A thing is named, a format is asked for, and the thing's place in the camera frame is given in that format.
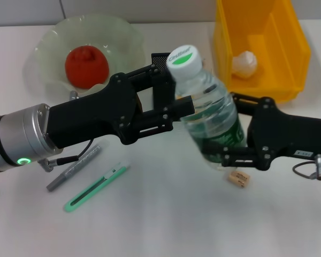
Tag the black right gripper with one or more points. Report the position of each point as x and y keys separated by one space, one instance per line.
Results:
x=291 y=136

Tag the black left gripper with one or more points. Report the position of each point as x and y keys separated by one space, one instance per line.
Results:
x=91 y=117

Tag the clear green-label water bottle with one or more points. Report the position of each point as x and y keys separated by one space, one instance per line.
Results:
x=211 y=107

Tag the white paper ball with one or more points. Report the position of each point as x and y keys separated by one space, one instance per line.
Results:
x=244 y=64

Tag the black mesh pen holder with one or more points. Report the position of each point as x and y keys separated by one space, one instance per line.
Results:
x=159 y=60

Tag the beige eraser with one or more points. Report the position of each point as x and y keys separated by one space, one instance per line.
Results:
x=239 y=178

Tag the green utility knife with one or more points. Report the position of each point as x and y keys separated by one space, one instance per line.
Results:
x=96 y=184

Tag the grey pen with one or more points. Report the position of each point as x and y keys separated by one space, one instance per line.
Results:
x=69 y=171

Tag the pale green fruit plate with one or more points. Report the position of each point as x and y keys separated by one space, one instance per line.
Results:
x=53 y=48

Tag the yellow plastic bin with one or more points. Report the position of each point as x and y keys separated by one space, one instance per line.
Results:
x=283 y=40

